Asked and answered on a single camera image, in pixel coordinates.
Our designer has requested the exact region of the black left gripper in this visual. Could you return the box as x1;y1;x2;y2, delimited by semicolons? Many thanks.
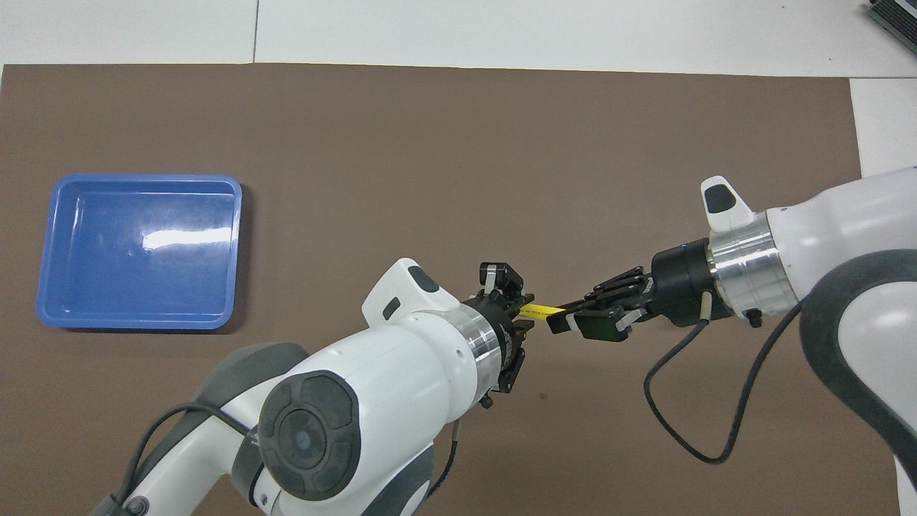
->
473;262;649;395

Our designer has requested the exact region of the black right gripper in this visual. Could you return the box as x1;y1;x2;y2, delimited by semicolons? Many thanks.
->
582;244;731;327

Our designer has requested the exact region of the blue plastic tray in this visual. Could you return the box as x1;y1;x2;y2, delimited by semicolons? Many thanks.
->
36;174;243;330

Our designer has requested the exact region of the brown table mat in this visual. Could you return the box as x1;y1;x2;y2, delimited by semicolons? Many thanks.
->
0;63;902;516

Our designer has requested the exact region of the grey striped device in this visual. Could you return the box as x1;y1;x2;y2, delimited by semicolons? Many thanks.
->
863;0;917;37

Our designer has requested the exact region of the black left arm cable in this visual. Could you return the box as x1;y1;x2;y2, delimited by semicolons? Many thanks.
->
115;403;463;516

